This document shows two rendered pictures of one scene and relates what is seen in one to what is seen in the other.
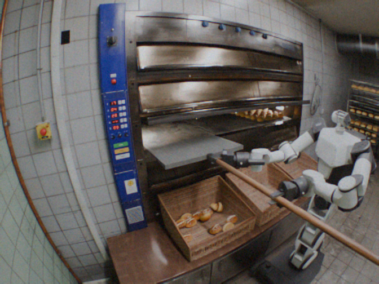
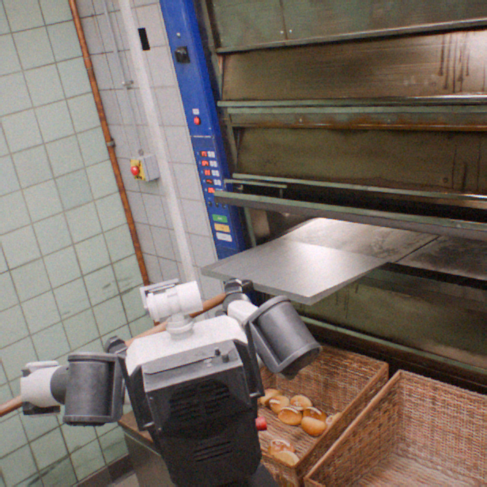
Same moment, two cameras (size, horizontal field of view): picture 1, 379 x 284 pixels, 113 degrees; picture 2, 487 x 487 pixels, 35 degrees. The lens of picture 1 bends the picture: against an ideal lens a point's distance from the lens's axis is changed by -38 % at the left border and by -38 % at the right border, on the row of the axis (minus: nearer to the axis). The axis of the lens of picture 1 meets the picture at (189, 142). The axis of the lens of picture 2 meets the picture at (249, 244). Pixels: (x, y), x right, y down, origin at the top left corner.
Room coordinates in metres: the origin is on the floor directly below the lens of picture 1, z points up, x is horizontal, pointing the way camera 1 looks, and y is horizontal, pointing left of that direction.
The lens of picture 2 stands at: (0.74, -2.37, 2.10)
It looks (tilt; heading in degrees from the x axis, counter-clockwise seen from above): 19 degrees down; 81
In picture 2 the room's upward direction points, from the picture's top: 12 degrees counter-clockwise
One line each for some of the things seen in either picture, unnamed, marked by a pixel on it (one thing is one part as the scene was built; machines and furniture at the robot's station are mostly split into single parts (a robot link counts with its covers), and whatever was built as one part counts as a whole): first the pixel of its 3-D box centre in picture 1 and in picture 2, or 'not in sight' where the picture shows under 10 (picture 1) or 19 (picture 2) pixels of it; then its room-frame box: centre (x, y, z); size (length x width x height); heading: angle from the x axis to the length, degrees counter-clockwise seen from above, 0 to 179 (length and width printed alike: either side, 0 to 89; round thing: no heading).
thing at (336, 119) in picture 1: (340, 120); (177, 306); (0.80, -0.82, 1.47); 0.10 x 0.07 x 0.09; 179
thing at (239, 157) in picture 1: (233, 160); (235, 303); (0.99, -0.24, 1.20); 0.12 x 0.10 x 0.13; 82
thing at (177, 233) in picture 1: (207, 214); (287, 409); (1.10, -0.11, 0.72); 0.56 x 0.49 x 0.28; 119
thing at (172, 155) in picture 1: (194, 146); (291, 264); (1.23, -0.03, 1.19); 0.55 x 0.36 x 0.03; 117
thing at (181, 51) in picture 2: (112, 36); (178, 49); (1.07, 0.41, 1.92); 0.06 x 0.04 x 0.11; 118
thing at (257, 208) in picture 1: (264, 188); (430, 472); (1.38, -0.64, 0.72); 0.56 x 0.49 x 0.28; 119
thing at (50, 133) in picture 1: (44, 129); (144, 167); (0.87, 0.81, 1.46); 0.10 x 0.07 x 0.10; 118
